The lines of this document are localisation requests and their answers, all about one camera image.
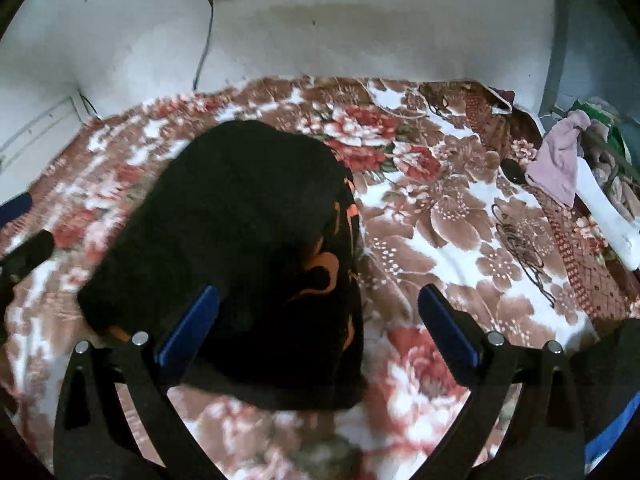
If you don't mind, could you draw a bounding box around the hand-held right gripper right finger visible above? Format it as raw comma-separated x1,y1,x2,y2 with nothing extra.
417,284,587,480

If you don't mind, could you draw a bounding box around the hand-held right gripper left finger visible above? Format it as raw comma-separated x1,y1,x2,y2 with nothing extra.
52,285,223,480

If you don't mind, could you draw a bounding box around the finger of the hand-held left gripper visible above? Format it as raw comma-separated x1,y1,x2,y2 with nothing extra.
0,229,57,306
0,191,34,227

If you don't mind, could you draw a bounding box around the black orange print hoodie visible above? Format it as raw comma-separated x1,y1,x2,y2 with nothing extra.
77,120,370,411

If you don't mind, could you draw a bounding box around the white headboard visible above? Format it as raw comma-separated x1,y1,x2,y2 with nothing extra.
0,92,88,173

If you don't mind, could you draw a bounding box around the floral brown red blanket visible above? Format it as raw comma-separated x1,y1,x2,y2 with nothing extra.
0,76,640,480

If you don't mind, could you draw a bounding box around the folded black blue shirt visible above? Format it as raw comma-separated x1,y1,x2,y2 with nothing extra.
570,327,640,463

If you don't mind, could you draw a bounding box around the small black object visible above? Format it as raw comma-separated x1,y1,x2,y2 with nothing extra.
500,157,524,184

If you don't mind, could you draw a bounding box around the white sock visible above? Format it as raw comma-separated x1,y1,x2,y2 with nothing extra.
575,156,640,272

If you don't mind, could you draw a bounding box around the pink cloth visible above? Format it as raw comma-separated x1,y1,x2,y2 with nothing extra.
524,110,593,207

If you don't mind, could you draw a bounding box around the thin black cord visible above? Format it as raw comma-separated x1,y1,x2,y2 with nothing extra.
491,199,557,308

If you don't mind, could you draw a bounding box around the black power cable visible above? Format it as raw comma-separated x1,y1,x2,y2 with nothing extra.
191,0,218,92

